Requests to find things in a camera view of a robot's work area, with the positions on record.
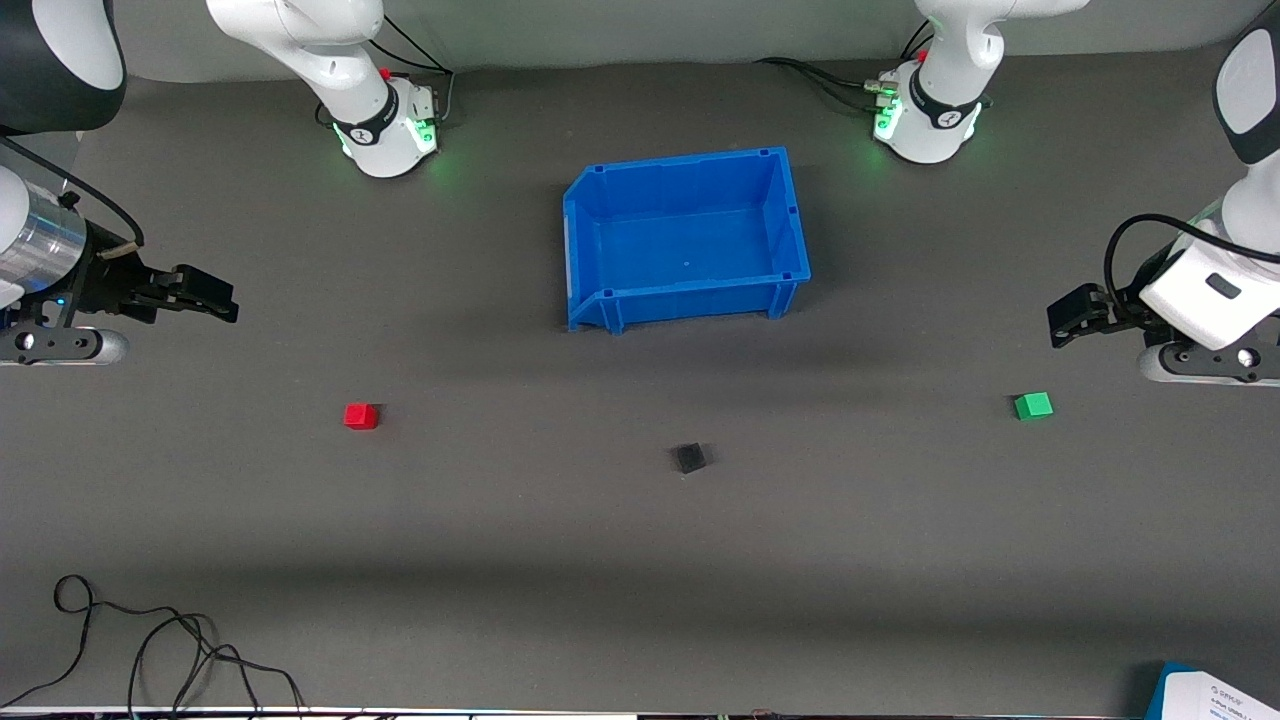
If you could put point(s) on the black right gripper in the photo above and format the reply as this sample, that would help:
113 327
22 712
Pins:
108 279

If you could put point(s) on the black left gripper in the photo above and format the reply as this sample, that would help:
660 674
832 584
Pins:
1122 304

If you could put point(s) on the small green cube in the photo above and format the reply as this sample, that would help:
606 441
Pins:
1033 405

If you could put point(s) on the small red cube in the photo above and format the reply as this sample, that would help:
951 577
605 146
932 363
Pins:
360 416

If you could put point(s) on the small black cube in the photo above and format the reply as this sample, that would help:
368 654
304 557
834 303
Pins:
690 458

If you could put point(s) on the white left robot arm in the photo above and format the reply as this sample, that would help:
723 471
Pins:
940 112

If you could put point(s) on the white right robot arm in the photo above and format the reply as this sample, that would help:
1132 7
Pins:
372 120

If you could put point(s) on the white and blue box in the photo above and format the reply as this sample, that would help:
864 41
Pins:
1220 695

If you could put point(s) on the blue plastic storage bin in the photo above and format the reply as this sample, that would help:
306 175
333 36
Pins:
690 240

